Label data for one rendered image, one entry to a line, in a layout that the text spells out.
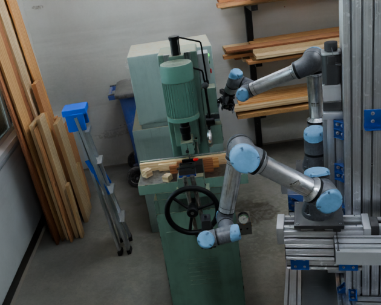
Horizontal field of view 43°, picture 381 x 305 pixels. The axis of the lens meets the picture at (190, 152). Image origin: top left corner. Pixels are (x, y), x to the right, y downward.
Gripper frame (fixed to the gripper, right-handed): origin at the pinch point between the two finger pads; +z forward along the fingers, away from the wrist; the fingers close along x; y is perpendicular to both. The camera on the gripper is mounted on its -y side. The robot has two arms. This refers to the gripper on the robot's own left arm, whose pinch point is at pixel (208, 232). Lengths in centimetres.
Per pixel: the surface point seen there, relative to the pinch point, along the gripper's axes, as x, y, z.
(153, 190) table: -27.9, -24.7, 13.2
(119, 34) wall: -73, -188, 195
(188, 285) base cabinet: -18, 32, 46
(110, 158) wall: -106, -79, 257
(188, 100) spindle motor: -2, -69, -2
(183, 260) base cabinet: -17.9, 16.1, 36.8
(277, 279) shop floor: 38, 38, 76
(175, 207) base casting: -17.6, -14.7, 19.1
